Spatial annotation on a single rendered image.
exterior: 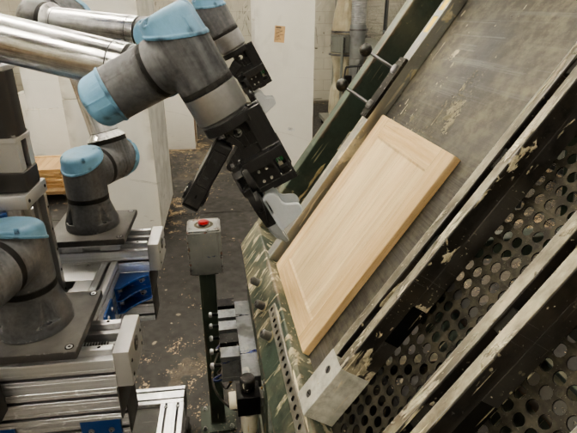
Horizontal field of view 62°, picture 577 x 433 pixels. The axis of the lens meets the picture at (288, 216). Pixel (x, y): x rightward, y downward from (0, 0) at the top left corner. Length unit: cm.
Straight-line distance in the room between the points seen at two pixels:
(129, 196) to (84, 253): 220
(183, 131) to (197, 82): 562
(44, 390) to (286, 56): 420
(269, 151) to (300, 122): 441
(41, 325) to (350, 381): 61
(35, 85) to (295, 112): 259
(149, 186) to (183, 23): 307
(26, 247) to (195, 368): 164
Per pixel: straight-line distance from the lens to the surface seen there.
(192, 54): 63
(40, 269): 105
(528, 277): 72
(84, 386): 115
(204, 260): 174
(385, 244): 108
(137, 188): 368
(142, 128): 355
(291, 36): 494
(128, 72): 66
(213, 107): 64
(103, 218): 151
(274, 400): 116
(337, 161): 147
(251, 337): 148
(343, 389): 97
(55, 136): 552
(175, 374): 253
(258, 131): 67
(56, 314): 109
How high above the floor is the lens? 164
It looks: 23 degrees down
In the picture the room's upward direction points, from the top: straight up
